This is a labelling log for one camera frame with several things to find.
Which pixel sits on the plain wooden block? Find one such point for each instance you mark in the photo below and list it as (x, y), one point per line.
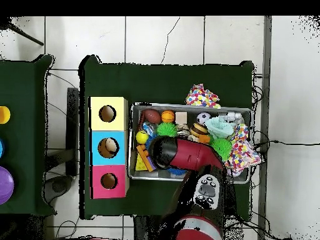
(181, 117)

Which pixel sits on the colourful polka dot cloth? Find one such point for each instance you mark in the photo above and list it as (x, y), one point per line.
(202, 97)
(241, 147)

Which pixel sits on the mint green waffle cloth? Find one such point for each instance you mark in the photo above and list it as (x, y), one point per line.
(220, 127)

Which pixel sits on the green spiky rubber ball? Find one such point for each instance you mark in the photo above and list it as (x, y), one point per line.
(221, 148)
(166, 129)

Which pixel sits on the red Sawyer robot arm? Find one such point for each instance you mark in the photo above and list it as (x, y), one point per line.
(190, 155)

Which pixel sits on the wooden box with three holes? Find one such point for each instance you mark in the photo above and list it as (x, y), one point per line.
(117, 117)

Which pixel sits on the small orange basketball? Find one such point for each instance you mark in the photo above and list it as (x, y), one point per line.
(168, 116)

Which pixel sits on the yellow ball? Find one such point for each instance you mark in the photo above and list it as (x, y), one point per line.
(142, 137)

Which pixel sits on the small brown football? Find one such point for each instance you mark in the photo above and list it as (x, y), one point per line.
(151, 116)

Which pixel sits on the yellow cheese wedge toy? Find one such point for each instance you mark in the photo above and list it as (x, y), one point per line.
(140, 163)

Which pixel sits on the plush burger toy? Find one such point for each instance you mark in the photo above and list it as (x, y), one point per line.
(198, 130)

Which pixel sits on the small soccer ball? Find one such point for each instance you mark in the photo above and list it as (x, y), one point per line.
(203, 118)

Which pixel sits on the dark green tablecloth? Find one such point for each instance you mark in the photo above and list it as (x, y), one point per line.
(25, 82)
(162, 85)

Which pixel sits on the silver toy robot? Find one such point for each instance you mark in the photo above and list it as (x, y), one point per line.
(231, 117)

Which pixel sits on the yellow plastic bowl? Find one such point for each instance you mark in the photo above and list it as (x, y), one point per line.
(4, 115)

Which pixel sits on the blue plastic bowl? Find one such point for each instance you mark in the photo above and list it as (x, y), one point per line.
(1, 147)

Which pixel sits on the purple plastic bowl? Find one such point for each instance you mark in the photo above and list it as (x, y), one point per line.
(6, 185)

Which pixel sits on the black tripod leg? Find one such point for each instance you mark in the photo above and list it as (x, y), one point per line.
(25, 35)

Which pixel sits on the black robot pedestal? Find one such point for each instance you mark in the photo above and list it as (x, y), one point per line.
(142, 230)

